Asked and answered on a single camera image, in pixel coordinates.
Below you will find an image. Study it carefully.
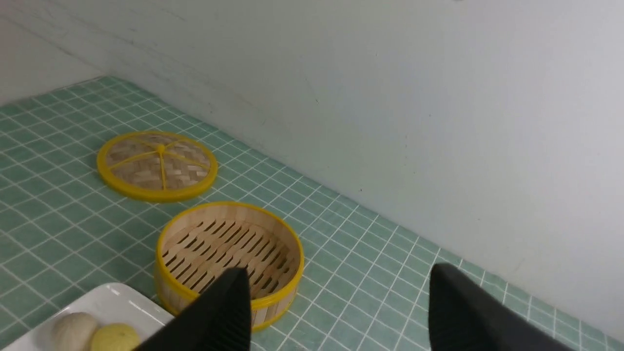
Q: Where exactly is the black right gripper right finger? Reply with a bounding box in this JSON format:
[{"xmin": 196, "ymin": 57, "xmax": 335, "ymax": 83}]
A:
[{"xmin": 428, "ymin": 263, "xmax": 571, "ymax": 351}]

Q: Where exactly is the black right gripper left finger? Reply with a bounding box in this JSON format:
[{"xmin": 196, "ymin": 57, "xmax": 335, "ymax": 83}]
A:
[{"xmin": 136, "ymin": 268, "xmax": 252, "ymax": 351}]

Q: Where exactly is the yellow steamed bun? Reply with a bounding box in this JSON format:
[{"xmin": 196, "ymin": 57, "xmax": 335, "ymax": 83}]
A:
[{"xmin": 90, "ymin": 323, "xmax": 142, "ymax": 351}]

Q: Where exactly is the white steamed bun front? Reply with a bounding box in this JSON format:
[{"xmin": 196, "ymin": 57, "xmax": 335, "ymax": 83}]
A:
[{"xmin": 51, "ymin": 312, "xmax": 100, "ymax": 351}]

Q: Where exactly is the white square plate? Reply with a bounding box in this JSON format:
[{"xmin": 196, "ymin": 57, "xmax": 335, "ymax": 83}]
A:
[{"xmin": 2, "ymin": 283, "xmax": 174, "ymax": 351}]

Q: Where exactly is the yellow-rimmed bamboo steamer basket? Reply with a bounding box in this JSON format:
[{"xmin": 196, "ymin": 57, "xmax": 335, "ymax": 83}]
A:
[{"xmin": 154, "ymin": 201, "xmax": 305, "ymax": 332}]

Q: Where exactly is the yellow-rimmed bamboo steamer lid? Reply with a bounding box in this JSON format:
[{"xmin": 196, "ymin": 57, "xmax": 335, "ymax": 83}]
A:
[{"xmin": 97, "ymin": 131, "xmax": 218, "ymax": 203}]

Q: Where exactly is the green checked tablecloth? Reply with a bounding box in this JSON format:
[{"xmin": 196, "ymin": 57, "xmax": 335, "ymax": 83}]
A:
[{"xmin": 0, "ymin": 77, "xmax": 623, "ymax": 351}]

